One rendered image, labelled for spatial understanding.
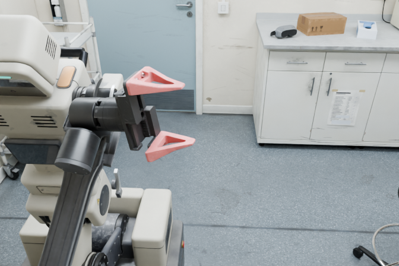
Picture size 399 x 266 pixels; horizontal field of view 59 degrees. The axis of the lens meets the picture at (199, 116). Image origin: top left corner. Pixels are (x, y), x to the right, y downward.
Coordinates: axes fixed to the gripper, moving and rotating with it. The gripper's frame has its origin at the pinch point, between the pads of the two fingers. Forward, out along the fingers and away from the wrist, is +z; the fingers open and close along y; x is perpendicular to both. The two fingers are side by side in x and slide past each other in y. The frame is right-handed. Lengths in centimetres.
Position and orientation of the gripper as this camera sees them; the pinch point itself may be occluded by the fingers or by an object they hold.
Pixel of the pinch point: (184, 115)
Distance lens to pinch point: 53.9
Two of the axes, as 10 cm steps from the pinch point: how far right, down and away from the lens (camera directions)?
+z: 9.4, 0.1, -3.4
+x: 3.0, -4.8, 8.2
